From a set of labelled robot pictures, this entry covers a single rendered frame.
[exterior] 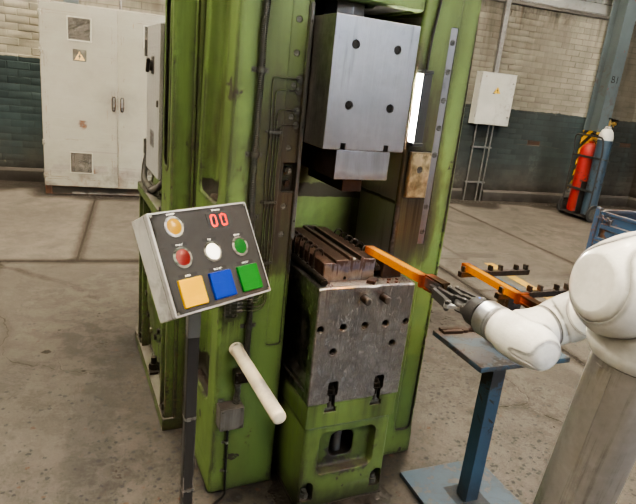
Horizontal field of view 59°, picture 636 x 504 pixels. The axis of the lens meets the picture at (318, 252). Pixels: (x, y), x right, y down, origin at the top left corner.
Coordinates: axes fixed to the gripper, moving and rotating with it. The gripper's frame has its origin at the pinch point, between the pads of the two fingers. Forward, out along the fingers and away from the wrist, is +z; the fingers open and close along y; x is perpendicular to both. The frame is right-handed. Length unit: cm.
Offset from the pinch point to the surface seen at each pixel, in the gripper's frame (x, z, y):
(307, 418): -65, 38, -15
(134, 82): 23, 578, -13
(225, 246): 3, 30, -51
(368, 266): -10.3, 44.0, 4.6
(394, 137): 35, 44, 8
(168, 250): 4, 23, -68
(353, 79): 52, 44, -10
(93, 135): -40, 583, -57
